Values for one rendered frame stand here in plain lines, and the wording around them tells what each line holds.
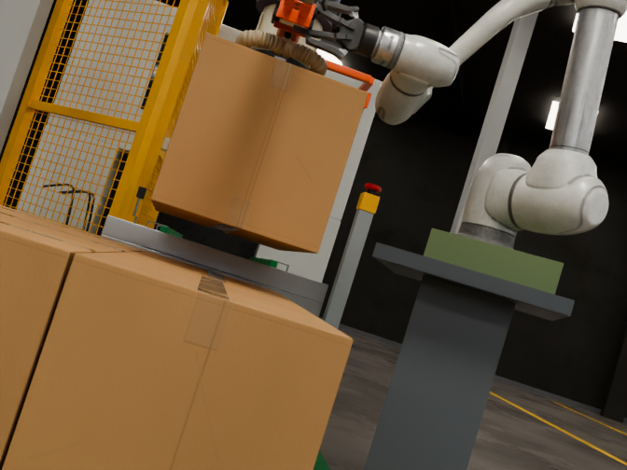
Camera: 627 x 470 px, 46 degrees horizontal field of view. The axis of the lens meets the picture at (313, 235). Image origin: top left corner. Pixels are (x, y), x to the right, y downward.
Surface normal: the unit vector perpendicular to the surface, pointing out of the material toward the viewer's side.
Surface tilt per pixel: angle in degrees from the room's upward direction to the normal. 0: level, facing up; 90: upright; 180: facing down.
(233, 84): 90
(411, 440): 90
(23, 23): 90
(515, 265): 90
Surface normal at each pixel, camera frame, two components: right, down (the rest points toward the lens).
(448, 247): -0.23, -0.14
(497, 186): -0.68, -0.36
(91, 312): 0.14, -0.02
